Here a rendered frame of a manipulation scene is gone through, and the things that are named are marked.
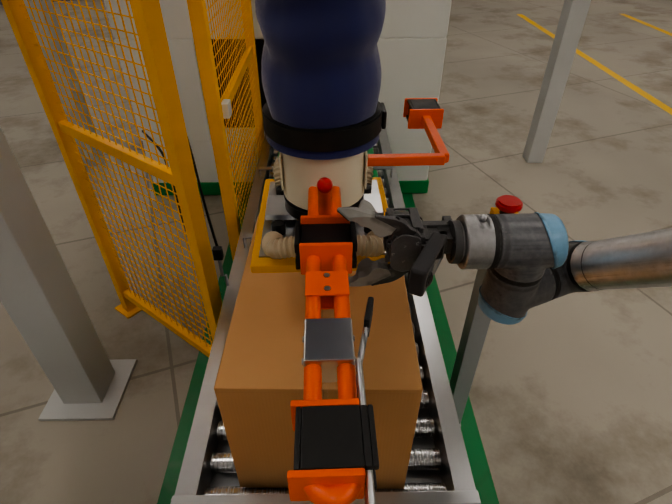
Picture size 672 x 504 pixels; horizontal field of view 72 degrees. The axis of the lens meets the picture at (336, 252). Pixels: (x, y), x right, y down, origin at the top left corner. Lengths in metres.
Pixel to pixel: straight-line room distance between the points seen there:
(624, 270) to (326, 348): 0.49
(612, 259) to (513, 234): 0.17
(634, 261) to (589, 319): 1.86
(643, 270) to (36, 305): 1.73
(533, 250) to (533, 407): 1.47
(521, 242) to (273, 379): 0.52
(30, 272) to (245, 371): 1.00
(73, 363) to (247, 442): 1.12
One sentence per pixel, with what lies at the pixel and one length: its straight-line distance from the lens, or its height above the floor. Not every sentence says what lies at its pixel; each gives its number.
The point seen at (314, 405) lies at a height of 1.26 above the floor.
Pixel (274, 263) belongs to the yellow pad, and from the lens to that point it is 0.90.
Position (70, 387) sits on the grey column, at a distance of 2.21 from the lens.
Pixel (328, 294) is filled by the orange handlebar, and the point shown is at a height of 1.26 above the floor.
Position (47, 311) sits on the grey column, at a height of 0.55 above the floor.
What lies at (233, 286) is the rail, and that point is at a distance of 1.68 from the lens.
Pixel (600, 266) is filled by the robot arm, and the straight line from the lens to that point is 0.87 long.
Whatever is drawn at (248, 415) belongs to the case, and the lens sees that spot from 1.01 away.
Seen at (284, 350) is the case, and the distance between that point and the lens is 0.98.
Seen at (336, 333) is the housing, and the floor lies 1.26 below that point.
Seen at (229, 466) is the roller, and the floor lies 0.54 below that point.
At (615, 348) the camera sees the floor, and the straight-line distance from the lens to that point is 2.58.
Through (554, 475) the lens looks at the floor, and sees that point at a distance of 2.06.
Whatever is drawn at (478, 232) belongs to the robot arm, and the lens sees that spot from 0.75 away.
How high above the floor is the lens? 1.70
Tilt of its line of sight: 38 degrees down
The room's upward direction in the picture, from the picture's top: straight up
